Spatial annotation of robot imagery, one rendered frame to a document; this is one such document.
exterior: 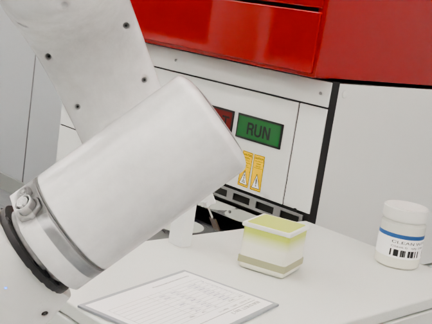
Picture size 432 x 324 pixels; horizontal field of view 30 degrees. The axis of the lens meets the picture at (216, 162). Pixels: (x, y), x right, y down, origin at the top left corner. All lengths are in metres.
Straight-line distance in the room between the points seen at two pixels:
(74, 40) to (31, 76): 4.38
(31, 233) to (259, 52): 0.98
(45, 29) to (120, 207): 0.14
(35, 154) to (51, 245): 4.40
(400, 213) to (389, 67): 0.41
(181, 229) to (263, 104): 0.43
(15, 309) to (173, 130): 0.17
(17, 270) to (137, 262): 0.55
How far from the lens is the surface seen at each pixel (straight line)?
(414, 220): 1.27
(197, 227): 1.56
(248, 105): 1.57
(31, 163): 4.99
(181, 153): 0.54
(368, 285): 1.18
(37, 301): 0.60
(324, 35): 1.41
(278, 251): 1.12
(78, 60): 0.64
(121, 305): 0.95
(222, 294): 1.03
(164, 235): 1.48
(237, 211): 1.58
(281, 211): 1.52
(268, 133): 1.53
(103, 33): 0.62
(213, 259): 1.17
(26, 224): 0.57
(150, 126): 0.55
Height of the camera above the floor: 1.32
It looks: 11 degrees down
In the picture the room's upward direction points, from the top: 9 degrees clockwise
